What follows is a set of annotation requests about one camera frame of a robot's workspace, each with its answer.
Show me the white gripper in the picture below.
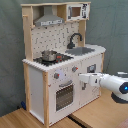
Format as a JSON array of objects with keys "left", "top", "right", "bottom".
[{"left": 79, "top": 73, "right": 103, "bottom": 87}]

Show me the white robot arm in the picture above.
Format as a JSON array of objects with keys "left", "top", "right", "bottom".
[{"left": 79, "top": 73, "right": 128, "bottom": 104}]

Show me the wooden toy kitchen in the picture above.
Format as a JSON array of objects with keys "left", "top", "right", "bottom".
[{"left": 22, "top": 2, "right": 105, "bottom": 127}]

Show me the toy cabinet door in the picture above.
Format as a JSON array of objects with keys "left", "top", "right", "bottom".
[{"left": 80, "top": 55, "right": 102, "bottom": 106}]

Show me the right red stove knob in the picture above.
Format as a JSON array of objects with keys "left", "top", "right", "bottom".
[{"left": 72, "top": 66, "right": 78, "bottom": 72}]

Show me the red stove knob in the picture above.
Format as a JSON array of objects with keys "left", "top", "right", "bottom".
[
  {"left": 54, "top": 73, "right": 60, "bottom": 79},
  {"left": 72, "top": 66, "right": 78, "bottom": 72}
]

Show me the grey toy sink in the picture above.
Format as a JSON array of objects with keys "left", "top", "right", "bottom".
[{"left": 66, "top": 47, "right": 94, "bottom": 56}]

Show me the toy oven door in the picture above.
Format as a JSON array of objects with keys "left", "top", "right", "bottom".
[{"left": 55, "top": 81, "right": 74, "bottom": 112}]

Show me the left red stove knob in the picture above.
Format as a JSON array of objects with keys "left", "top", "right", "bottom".
[{"left": 54, "top": 73, "right": 60, "bottom": 79}]

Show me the black toy stovetop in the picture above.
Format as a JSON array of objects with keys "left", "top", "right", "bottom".
[{"left": 33, "top": 53, "right": 74, "bottom": 67}]

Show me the black toy faucet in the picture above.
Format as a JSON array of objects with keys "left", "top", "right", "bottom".
[{"left": 66, "top": 32, "right": 83, "bottom": 50}]

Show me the metal toy pot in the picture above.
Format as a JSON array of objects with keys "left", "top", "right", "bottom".
[{"left": 42, "top": 50, "right": 57, "bottom": 61}]

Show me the toy microwave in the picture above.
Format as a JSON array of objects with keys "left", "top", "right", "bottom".
[{"left": 67, "top": 3, "right": 89, "bottom": 21}]

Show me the grey range hood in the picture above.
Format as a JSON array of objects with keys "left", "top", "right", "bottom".
[{"left": 35, "top": 5, "right": 64, "bottom": 27}]

